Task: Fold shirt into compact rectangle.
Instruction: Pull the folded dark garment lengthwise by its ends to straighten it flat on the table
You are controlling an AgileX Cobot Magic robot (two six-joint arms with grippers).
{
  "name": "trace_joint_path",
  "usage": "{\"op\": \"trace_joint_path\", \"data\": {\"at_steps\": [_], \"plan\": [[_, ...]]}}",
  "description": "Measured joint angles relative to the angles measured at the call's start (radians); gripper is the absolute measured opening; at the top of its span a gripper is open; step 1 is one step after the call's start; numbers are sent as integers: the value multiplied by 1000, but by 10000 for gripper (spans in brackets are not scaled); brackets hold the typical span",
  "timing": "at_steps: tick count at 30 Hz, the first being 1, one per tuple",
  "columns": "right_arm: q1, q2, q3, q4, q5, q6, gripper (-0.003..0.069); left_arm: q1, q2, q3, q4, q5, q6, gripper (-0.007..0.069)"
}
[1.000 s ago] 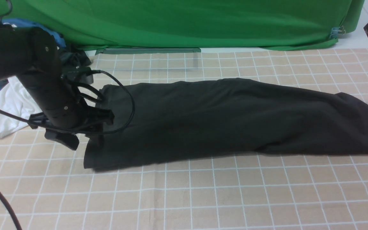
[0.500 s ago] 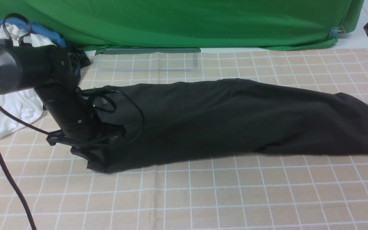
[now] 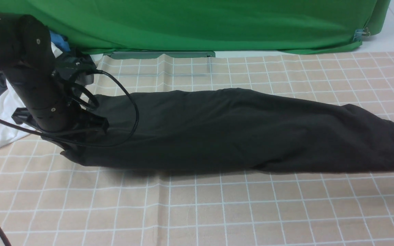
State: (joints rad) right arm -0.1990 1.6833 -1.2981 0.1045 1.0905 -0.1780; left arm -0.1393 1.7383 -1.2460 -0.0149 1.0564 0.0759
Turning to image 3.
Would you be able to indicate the beige checkered tablecloth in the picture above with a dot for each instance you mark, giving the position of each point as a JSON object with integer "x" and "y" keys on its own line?
{"x": 47, "y": 201}

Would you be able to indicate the dark gray long-sleeved shirt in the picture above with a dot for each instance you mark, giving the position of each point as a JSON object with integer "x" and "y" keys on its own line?
{"x": 236, "y": 128}

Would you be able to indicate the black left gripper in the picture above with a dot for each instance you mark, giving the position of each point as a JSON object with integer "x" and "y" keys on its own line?
{"x": 63, "y": 121}

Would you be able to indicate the binder clips on backdrop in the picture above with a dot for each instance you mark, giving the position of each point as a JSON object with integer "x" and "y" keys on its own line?
{"x": 359, "y": 34}

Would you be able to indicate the clear acrylic board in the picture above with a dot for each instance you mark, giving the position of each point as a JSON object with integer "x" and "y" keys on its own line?
{"x": 152, "y": 64}

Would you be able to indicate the green backdrop cloth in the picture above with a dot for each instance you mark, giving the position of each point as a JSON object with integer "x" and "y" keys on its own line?
{"x": 291, "y": 26}

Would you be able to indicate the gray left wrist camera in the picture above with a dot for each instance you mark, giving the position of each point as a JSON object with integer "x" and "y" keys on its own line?
{"x": 82, "y": 66}

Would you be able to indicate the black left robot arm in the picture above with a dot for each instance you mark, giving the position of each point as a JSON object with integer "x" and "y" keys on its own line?
{"x": 27, "y": 61}

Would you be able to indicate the white crumpled garment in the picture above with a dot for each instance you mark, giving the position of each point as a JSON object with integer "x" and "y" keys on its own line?
{"x": 9, "y": 102}

